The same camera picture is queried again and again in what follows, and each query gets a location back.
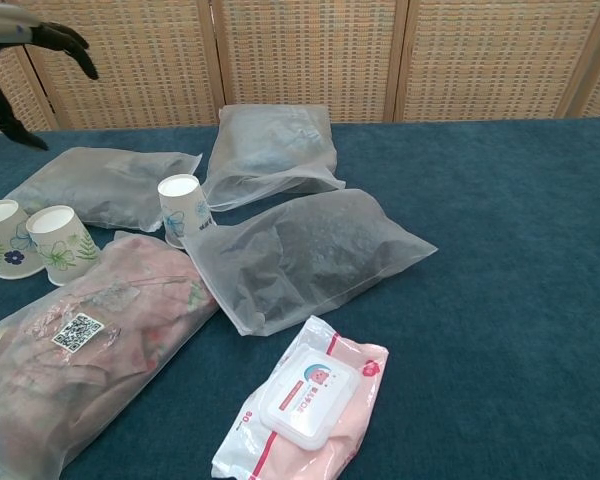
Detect frosted bag pink garment QR label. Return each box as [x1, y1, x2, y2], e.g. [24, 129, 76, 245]
[0, 230, 220, 474]

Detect frosted bag with dark garment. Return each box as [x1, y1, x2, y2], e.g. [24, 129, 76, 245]
[177, 188, 440, 338]

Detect frosted bag with grey garment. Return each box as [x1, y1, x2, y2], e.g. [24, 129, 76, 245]
[3, 146, 204, 234]

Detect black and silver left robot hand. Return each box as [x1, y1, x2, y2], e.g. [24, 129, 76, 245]
[0, 5, 100, 151]

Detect white paper cup light-blue flowers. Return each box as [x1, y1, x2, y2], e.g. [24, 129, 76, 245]
[157, 173, 215, 250]

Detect blue carpet table mat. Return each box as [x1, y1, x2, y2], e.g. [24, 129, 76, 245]
[0, 115, 600, 480]

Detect white paper cup navy flower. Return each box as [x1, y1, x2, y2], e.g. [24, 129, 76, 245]
[0, 198, 46, 280]

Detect wicker folding screen wooden frame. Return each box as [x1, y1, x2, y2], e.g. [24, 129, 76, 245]
[0, 0, 600, 136]

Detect pink wet wipes pack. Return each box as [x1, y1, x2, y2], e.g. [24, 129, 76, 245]
[210, 314, 390, 480]

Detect white paper cup green leaves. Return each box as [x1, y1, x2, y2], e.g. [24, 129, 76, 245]
[25, 204, 101, 287]

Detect frosted bag with light-blue garment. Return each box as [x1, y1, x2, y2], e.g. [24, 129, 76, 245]
[195, 103, 347, 212]

